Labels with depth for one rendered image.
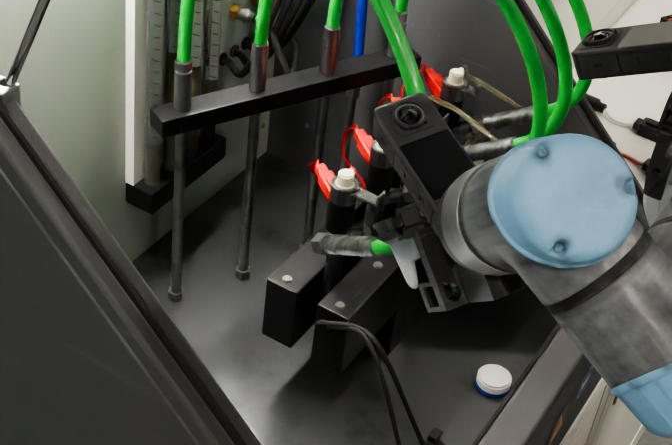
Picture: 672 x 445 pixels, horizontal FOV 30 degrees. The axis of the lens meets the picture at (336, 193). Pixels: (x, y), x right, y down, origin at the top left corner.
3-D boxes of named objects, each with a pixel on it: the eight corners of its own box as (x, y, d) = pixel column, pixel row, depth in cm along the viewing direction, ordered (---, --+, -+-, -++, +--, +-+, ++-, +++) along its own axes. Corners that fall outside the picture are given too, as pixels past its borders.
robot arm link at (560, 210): (581, 305, 68) (483, 183, 68) (514, 309, 79) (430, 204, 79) (681, 215, 70) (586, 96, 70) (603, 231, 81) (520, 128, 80)
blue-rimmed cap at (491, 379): (500, 403, 139) (503, 394, 139) (469, 387, 141) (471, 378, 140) (515, 382, 142) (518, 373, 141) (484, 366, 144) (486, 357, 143)
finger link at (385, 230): (365, 248, 99) (401, 236, 90) (358, 229, 99) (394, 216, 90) (418, 228, 100) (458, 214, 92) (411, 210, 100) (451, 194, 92)
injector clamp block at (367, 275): (333, 420, 135) (349, 318, 126) (256, 379, 138) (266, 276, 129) (473, 256, 159) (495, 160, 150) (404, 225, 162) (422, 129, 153)
